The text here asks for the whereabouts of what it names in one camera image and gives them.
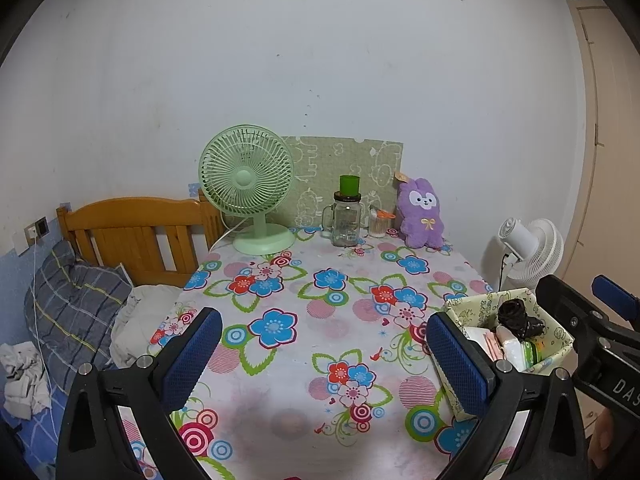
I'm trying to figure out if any beige door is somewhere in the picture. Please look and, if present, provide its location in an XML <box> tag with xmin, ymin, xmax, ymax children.
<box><xmin>565</xmin><ymin>0</ymin><xmax>640</xmax><ymax>301</ymax></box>

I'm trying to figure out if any white fan cord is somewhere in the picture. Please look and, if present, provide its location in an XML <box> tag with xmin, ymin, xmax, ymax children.
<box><xmin>209</xmin><ymin>220</ymin><xmax>238</xmax><ymax>252</ymax></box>

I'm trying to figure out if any white standing fan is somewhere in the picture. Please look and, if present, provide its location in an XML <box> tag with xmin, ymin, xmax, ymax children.
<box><xmin>497</xmin><ymin>217</ymin><xmax>565</xmax><ymax>291</ymax></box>

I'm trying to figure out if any purple plush bunny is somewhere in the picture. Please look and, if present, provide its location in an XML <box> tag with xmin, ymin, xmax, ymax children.
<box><xmin>397</xmin><ymin>175</ymin><xmax>446</xmax><ymax>249</ymax></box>

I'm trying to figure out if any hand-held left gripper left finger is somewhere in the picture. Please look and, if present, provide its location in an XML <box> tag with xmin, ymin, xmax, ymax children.
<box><xmin>55</xmin><ymin>306</ymin><xmax>223</xmax><ymax>480</ymax></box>

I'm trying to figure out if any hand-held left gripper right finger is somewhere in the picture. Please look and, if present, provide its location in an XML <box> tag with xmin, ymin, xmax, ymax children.
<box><xmin>425</xmin><ymin>311</ymin><xmax>586</xmax><ymax>480</ymax></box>

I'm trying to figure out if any green patterned board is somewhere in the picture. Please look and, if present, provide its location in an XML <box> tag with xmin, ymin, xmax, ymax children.
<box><xmin>280</xmin><ymin>135</ymin><xmax>405</xmax><ymax>231</ymax></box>

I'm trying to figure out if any pink wet wipes pack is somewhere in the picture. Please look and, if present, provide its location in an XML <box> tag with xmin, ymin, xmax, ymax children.
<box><xmin>482</xmin><ymin>327</ymin><xmax>503</xmax><ymax>361</ymax></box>

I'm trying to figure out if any grey crumpled cloth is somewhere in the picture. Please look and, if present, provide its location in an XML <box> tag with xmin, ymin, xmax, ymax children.
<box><xmin>0</xmin><ymin>342</ymin><xmax>51</xmax><ymax>420</ymax></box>

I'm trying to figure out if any person's right hand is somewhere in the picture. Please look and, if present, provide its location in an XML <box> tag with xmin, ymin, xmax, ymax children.
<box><xmin>586</xmin><ymin>406</ymin><xmax>621</xmax><ymax>470</ymax></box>

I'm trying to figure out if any white charger cable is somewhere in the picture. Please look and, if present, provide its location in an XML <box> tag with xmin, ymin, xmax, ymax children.
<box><xmin>27</xmin><ymin>240</ymin><xmax>56</xmax><ymax>411</ymax></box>

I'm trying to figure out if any glass mug with green lid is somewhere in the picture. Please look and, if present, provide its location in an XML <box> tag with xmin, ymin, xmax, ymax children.
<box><xmin>322</xmin><ymin>175</ymin><xmax>368</xmax><ymax>248</ymax></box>

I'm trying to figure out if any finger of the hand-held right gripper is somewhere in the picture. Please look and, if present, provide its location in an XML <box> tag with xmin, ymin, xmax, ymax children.
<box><xmin>591</xmin><ymin>275</ymin><xmax>640</xmax><ymax>331</ymax></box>
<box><xmin>536</xmin><ymin>274</ymin><xmax>616</xmax><ymax>357</ymax></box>

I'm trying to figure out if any beige crumpled blanket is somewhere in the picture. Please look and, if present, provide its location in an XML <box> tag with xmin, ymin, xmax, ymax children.
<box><xmin>111</xmin><ymin>285</ymin><xmax>183</xmax><ymax>368</ymax></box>

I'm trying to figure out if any green desk fan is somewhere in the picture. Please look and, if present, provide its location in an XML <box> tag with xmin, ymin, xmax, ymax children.
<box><xmin>198</xmin><ymin>126</ymin><xmax>297</xmax><ymax>256</ymax></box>

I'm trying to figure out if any blue bed sheet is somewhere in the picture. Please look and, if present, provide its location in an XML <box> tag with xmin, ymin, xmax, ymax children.
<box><xmin>0</xmin><ymin>385</ymin><xmax>71</xmax><ymax>480</ymax></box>

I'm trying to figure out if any floral tablecloth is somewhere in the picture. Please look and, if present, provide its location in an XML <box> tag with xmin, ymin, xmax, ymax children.
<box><xmin>112</xmin><ymin>225</ymin><xmax>591</xmax><ymax>480</ymax></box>

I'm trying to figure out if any green tissue pack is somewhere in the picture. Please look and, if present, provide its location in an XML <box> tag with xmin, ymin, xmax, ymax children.
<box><xmin>500</xmin><ymin>337</ymin><xmax>543</xmax><ymax>372</ymax></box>

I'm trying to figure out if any cotton swab jar orange lid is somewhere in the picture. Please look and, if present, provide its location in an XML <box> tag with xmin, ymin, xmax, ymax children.
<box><xmin>368</xmin><ymin>208</ymin><xmax>393</xmax><ymax>238</ymax></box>

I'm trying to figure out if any yellow cartoon storage box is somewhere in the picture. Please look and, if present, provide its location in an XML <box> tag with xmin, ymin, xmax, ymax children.
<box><xmin>442</xmin><ymin>287</ymin><xmax>575</xmax><ymax>423</ymax></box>

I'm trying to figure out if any black plastic bag roll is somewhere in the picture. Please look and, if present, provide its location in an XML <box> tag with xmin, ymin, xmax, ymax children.
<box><xmin>497</xmin><ymin>299</ymin><xmax>546</xmax><ymax>341</ymax></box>

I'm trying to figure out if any wooden chair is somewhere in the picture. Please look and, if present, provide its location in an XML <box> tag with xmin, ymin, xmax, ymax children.
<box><xmin>56</xmin><ymin>189</ymin><xmax>226</xmax><ymax>288</ymax></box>

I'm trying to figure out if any wall socket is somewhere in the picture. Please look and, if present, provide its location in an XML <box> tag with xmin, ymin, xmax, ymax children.
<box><xmin>25</xmin><ymin>217</ymin><xmax>50</xmax><ymax>248</ymax></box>

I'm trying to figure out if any grey plaid pillow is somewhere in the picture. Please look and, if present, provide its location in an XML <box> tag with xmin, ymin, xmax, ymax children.
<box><xmin>24</xmin><ymin>239</ymin><xmax>133</xmax><ymax>391</ymax></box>

